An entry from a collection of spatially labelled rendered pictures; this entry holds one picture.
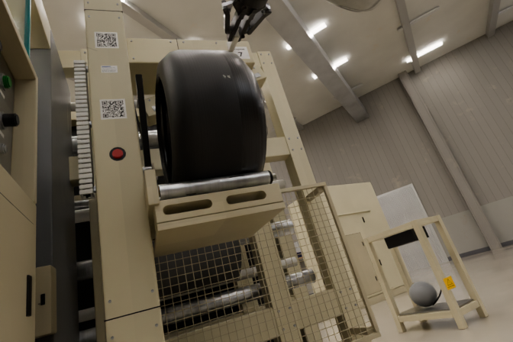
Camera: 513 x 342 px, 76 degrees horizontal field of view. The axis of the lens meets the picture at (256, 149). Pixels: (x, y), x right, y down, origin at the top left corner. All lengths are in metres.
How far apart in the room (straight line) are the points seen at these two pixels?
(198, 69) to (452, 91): 12.90
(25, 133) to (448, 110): 13.04
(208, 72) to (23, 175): 0.54
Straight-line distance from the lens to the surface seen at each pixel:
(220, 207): 0.91
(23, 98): 1.06
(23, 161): 0.96
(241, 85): 1.01
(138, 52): 1.65
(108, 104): 1.15
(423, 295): 3.24
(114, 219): 0.99
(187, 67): 1.02
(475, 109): 13.42
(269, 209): 0.95
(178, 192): 0.94
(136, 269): 0.96
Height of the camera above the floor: 0.58
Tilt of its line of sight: 23 degrees up
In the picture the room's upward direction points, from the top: 16 degrees counter-clockwise
